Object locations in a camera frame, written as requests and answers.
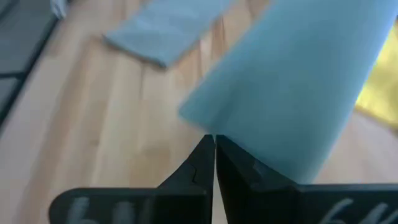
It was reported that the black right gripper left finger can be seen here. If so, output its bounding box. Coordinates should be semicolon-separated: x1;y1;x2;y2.
48;134;216;224

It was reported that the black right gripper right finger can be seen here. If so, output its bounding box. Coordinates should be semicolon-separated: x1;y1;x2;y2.
215;134;398;224

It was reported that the light blue teal-edged towel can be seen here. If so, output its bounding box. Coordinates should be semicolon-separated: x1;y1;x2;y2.
178;0;398;184

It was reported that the yellow microfiber towel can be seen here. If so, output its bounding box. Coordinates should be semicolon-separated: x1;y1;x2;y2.
354;18;398;131

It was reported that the grey microfiber towel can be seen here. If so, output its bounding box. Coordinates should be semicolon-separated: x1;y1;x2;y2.
102;0;234;68

